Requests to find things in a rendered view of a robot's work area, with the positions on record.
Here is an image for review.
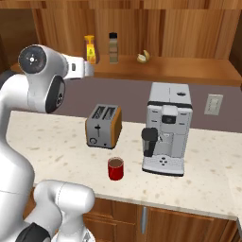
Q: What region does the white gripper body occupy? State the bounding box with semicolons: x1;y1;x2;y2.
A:
82;59;95;78

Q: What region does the yellow honey bottle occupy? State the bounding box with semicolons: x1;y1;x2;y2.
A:
83;34;97;65

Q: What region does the brown cinnamon bottle black cap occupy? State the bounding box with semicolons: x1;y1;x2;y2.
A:
108;32;119;64

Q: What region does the red mug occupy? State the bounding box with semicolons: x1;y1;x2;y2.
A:
107;156;125;182

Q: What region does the pale yellow garlic bulb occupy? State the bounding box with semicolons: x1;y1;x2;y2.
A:
136;49;151;64

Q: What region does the silver and orange toaster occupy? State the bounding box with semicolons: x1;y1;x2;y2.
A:
84;103;123;150

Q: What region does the silver coffee machine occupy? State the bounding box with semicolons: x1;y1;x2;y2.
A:
141;81;194;178

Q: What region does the wooden base cupboard door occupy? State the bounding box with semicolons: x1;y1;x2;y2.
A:
146;206;231;242
82;198;139;242

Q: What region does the open wooden wall cabinet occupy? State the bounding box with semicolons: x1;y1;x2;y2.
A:
0;0;242;88

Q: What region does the silver cupboard handle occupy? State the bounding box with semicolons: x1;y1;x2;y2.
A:
140;205;148;235

